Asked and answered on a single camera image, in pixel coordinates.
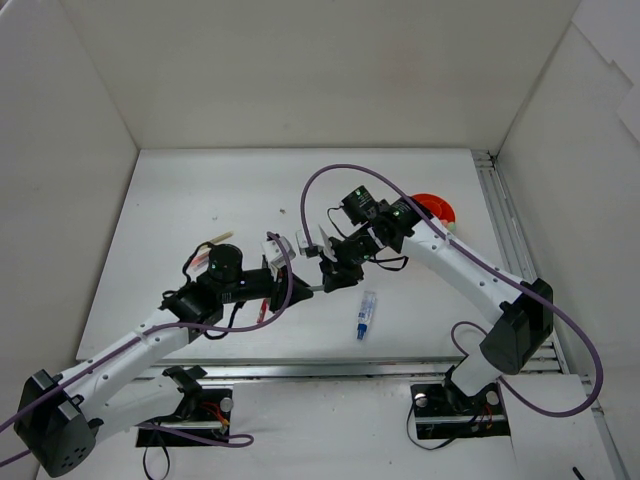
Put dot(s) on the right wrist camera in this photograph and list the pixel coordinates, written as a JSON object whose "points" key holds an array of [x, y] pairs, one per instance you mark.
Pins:
{"points": [[316, 243]]}

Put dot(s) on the orange round container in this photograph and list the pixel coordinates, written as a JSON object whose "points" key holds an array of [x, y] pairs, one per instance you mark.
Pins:
{"points": [[439, 207]]}

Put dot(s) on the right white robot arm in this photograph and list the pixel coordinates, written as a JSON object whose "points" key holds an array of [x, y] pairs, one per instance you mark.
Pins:
{"points": [[519, 313]]}

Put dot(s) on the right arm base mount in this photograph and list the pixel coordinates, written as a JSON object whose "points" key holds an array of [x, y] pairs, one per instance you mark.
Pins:
{"points": [[437, 414]]}

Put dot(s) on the beige highlighter in holder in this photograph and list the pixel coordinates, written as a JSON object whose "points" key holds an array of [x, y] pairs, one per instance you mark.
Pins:
{"points": [[221, 238]]}

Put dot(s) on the orange highlighter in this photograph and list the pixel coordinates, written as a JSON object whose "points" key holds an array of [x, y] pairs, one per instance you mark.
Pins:
{"points": [[198, 260]]}

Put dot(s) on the aluminium rail frame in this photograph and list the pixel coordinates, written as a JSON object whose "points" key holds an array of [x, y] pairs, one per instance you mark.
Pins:
{"points": [[320, 403]]}

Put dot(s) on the red pen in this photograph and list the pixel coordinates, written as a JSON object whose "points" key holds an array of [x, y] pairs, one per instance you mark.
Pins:
{"points": [[262, 311]]}

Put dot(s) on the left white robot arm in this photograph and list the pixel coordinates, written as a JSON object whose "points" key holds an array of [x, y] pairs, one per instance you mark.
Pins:
{"points": [[63, 417]]}

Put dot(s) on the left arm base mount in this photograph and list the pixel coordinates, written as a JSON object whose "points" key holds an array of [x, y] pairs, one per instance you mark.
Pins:
{"points": [[210, 419]]}

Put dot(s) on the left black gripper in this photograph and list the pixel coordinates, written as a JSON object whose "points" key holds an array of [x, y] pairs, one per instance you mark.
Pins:
{"points": [[288, 288]]}

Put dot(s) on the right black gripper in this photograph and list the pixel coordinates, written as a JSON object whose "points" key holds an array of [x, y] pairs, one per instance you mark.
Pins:
{"points": [[335, 267]]}

